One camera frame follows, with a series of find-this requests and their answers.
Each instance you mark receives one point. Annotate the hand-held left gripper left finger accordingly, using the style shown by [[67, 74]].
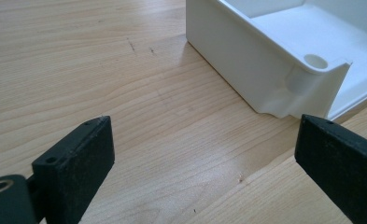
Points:
[[78, 168]]

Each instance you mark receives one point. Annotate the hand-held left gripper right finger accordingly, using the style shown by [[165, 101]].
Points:
[[343, 161]]

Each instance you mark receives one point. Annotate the white plastic bin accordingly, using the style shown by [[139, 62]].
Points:
[[252, 56]]

